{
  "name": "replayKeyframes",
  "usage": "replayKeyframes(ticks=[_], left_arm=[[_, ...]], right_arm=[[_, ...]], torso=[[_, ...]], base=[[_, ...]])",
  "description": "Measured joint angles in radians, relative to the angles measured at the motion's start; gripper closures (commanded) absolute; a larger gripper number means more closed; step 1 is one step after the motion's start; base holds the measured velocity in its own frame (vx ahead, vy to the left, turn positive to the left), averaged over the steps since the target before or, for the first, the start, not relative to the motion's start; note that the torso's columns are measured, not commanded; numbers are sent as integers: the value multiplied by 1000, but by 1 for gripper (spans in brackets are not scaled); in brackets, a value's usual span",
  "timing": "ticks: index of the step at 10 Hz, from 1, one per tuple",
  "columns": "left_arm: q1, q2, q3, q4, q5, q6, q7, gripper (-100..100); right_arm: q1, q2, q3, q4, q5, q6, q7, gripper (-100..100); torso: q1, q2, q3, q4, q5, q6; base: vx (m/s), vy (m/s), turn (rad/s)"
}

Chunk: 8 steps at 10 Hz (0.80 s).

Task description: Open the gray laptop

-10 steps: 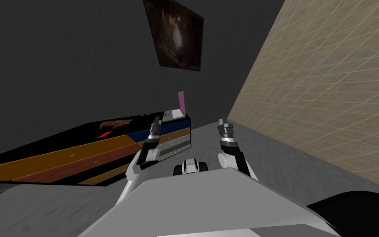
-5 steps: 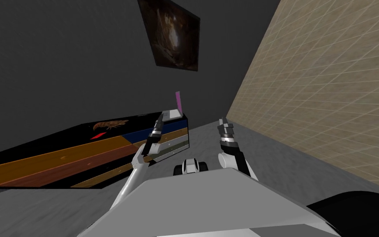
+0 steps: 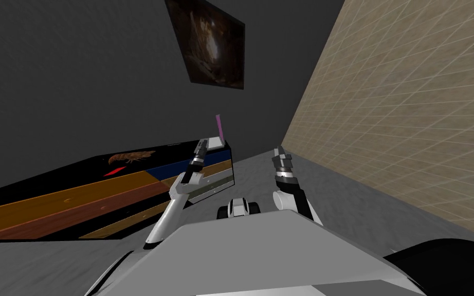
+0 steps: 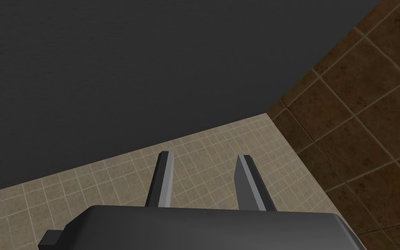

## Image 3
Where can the brown bread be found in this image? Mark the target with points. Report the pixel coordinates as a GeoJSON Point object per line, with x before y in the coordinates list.
{"type": "Point", "coordinates": [132, 156]}

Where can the dark brown wall picture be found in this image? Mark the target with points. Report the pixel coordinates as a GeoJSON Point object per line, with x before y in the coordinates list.
{"type": "Point", "coordinates": [212, 45]}

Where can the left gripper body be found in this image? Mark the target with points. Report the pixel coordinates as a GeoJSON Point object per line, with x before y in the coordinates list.
{"type": "Point", "coordinates": [201, 149]}

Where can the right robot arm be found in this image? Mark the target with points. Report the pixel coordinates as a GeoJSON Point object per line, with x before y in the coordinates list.
{"type": "Point", "coordinates": [291, 193]}

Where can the purple thin strip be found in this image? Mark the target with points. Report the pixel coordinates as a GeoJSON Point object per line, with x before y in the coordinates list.
{"type": "Point", "coordinates": [220, 126]}

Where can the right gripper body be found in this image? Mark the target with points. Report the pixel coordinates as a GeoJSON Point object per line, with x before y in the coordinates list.
{"type": "Point", "coordinates": [282, 161]}

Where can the red flat thing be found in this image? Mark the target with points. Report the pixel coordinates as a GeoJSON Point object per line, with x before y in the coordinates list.
{"type": "Point", "coordinates": [113, 171]}

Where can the black cabinet with coloured fronts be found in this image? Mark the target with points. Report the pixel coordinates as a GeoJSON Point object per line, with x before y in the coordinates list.
{"type": "Point", "coordinates": [56, 201]}

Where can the white flat box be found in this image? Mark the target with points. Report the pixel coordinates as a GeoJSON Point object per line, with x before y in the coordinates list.
{"type": "Point", "coordinates": [215, 143]}

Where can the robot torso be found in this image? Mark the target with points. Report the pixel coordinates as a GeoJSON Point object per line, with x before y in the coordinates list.
{"type": "Point", "coordinates": [257, 255]}

